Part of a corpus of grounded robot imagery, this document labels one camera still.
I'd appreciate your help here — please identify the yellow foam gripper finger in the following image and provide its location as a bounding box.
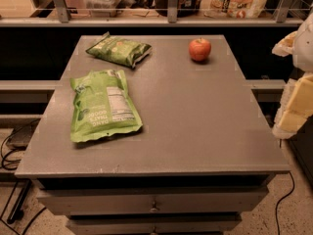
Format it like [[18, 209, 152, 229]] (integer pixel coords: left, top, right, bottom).
[[272, 73, 313, 139], [272, 31, 297, 57]]

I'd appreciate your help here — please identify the red apple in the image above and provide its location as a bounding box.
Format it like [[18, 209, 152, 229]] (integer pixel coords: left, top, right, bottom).
[[189, 38, 211, 62]]

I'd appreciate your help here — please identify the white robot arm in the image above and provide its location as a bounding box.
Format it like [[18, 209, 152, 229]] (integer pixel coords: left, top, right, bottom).
[[272, 14, 313, 139]]

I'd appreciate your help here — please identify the printed food bag on shelf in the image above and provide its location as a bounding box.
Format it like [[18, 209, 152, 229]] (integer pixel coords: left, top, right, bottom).
[[204, 0, 267, 19]]

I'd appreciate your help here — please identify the small green chip bag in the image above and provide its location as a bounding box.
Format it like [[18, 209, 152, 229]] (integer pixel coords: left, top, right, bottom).
[[86, 32, 153, 69]]

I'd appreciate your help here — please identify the metal drawer knob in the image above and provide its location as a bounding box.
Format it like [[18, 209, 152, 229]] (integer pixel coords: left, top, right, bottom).
[[150, 203, 159, 213]]

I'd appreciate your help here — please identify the clear plastic container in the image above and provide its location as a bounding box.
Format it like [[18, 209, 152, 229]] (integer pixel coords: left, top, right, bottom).
[[83, 0, 121, 18]]

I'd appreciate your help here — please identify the large green snack bag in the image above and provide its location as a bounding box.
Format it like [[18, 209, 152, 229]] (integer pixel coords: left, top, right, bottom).
[[70, 70, 143, 143]]

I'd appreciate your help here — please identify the grey drawer cabinet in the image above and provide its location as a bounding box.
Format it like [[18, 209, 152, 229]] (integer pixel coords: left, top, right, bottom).
[[37, 185, 268, 235]]

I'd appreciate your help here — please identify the metal shelf rail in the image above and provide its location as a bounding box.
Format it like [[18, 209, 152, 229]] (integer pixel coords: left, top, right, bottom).
[[0, 0, 312, 27]]

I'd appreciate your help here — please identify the black floor cable right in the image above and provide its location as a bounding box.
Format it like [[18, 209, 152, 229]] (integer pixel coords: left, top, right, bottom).
[[274, 171, 296, 235]]

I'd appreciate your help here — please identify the black cables left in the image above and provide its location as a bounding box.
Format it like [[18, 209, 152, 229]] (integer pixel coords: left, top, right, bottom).
[[0, 119, 47, 235]]

